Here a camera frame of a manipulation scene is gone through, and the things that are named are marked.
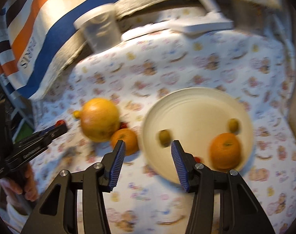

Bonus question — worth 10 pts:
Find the orange mandarin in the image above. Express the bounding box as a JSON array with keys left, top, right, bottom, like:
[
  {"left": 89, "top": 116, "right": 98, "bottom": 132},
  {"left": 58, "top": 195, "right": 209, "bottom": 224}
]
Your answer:
[
  {"left": 209, "top": 133, "right": 242, "bottom": 170},
  {"left": 111, "top": 128, "right": 139, "bottom": 156}
]

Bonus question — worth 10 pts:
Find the person's left hand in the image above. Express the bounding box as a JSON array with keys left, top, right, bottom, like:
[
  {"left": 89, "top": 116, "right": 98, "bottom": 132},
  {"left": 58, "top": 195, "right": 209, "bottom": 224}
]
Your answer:
[{"left": 0, "top": 162, "right": 39, "bottom": 201}]

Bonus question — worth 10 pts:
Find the white desk lamp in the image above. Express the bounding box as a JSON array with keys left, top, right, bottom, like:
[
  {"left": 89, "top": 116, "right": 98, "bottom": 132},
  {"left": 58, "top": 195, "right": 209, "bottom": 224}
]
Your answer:
[{"left": 170, "top": 0, "right": 234, "bottom": 33}]

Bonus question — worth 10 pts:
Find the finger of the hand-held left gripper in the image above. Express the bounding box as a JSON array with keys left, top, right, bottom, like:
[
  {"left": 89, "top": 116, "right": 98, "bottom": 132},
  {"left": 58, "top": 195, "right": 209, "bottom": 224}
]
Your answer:
[{"left": 28, "top": 124, "right": 68, "bottom": 147}]

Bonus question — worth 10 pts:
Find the large yellow apple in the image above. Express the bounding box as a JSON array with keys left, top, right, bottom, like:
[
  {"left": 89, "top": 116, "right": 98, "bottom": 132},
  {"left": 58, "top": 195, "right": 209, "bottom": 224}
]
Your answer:
[{"left": 80, "top": 98, "right": 120, "bottom": 142}]

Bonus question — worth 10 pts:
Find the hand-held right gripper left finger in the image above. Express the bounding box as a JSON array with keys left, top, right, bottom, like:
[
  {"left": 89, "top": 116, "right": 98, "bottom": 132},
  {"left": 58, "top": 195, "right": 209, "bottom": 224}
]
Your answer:
[{"left": 21, "top": 140, "right": 126, "bottom": 234}]

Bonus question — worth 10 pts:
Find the cream round plate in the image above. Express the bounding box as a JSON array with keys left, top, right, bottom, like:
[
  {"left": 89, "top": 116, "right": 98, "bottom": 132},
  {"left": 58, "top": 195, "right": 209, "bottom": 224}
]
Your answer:
[{"left": 142, "top": 87, "right": 254, "bottom": 184}]

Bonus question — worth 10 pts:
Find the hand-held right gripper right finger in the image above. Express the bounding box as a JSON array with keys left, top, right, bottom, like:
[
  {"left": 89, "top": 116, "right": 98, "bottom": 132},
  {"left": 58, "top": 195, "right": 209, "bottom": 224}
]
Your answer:
[{"left": 171, "top": 140, "right": 276, "bottom": 234}]

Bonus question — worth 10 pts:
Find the clear lidded plastic container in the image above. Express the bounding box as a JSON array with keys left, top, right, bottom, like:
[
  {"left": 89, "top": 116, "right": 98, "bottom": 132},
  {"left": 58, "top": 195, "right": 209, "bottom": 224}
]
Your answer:
[{"left": 74, "top": 4, "right": 121, "bottom": 53}]

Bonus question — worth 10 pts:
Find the striped cloth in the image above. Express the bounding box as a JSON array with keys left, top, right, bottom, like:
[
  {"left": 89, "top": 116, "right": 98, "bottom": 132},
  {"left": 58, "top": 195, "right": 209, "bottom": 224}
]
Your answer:
[{"left": 0, "top": 0, "right": 285, "bottom": 100}]

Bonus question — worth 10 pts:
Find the small green-yellow fruit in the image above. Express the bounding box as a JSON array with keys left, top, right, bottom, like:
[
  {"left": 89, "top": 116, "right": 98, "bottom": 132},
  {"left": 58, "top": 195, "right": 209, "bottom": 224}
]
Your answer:
[
  {"left": 228, "top": 118, "right": 240, "bottom": 133},
  {"left": 158, "top": 130, "right": 171, "bottom": 147}
]

